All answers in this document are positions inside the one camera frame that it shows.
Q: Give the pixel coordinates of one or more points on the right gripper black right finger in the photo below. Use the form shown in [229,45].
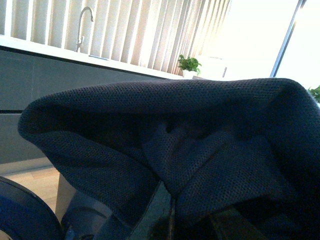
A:
[230,225]

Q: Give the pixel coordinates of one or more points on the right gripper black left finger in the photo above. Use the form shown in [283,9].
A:
[157,222]

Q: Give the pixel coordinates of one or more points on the dark navy knit garment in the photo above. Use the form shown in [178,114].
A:
[247,145]

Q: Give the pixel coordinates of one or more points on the washing machine glass door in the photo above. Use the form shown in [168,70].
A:
[25,216]

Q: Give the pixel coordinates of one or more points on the green potted plant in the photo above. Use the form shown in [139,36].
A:
[189,66]

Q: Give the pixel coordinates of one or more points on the white vertical blinds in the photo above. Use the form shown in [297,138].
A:
[145,33]

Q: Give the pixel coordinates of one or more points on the chrome kitchen faucet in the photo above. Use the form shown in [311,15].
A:
[80,37]

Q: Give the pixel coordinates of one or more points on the dark grey counter cabinet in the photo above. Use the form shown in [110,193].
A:
[30,70]

